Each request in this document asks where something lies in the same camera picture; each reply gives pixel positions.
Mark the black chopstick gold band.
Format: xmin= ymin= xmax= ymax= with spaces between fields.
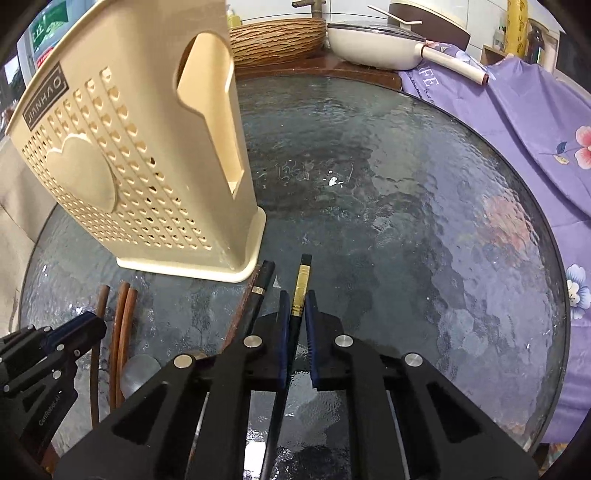
xmin=238 ymin=260 xmax=276 ymax=338
xmin=259 ymin=254 xmax=312 ymax=480

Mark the brown wooden chopstick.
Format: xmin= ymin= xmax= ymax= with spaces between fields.
xmin=89 ymin=285 xmax=110 ymax=428
xmin=109 ymin=282 xmax=130 ymax=411
xmin=116 ymin=288 xmax=137 ymax=407
xmin=221 ymin=265 xmax=263 ymax=351

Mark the grey plastic spoon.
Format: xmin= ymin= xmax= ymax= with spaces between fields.
xmin=120 ymin=354 xmax=161 ymax=399

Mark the round glass table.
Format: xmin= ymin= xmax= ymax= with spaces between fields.
xmin=19 ymin=76 xmax=570 ymax=479

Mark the cream plastic utensil holder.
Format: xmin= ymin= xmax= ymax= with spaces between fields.
xmin=7 ymin=1 xmax=266 ymax=283

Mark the woven wicker basket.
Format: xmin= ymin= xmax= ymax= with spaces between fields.
xmin=229 ymin=18 xmax=327 ymax=69

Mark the white frying pan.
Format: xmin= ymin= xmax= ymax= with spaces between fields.
xmin=327 ymin=23 xmax=489 ymax=86

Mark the yellow soap bottle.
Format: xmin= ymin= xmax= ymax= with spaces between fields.
xmin=226 ymin=4 xmax=242 ymax=29

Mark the purple floral cloth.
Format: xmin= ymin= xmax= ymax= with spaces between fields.
xmin=400 ymin=43 xmax=590 ymax=443

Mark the brass faucet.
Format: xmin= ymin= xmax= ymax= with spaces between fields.
xmin=291 ymin=0 xmax=327 ymax=19

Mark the brown white rice cooker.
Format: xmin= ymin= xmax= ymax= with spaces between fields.
xmin=389 ymin=1 xmax=471 ymax=49

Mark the blue water jug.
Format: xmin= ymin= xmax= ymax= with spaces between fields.
xmin=17 ymin=0 xmax=96 ymax=76

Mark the dark glass bottle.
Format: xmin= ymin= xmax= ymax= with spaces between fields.
xmin=526 ymin=19 xmax=547 ymax=65

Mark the yellow roll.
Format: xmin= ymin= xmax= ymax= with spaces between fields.
xmin=505 ymin=0 xmax=529 ymax=58

